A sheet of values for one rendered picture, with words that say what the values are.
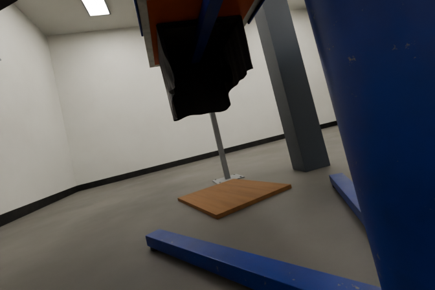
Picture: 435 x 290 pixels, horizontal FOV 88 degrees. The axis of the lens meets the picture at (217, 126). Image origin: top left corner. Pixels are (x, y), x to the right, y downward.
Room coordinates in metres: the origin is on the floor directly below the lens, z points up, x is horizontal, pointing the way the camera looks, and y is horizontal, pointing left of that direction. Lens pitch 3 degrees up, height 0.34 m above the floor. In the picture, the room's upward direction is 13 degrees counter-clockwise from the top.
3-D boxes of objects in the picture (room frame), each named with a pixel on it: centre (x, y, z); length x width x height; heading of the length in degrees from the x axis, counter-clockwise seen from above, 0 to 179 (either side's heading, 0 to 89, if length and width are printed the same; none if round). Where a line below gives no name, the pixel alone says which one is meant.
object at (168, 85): (1.30, 0.21, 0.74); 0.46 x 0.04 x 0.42; 14
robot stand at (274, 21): (1.58, -0.56, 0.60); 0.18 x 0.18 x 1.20; 8
